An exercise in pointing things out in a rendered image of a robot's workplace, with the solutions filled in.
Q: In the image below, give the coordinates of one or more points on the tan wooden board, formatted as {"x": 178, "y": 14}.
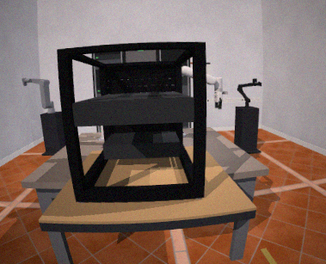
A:
{"x": 222, "y": 195}

